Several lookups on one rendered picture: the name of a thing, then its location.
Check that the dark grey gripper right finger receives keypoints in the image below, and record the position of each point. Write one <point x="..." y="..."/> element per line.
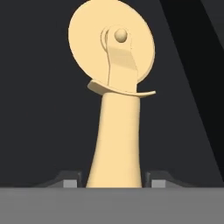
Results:
<point x="159" y="178"/>

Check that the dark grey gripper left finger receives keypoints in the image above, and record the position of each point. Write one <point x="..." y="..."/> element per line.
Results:
<point x="68" y="178"/>

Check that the tan pizza cutter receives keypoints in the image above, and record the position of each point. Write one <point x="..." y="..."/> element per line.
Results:
<point x="118" y="116"/>

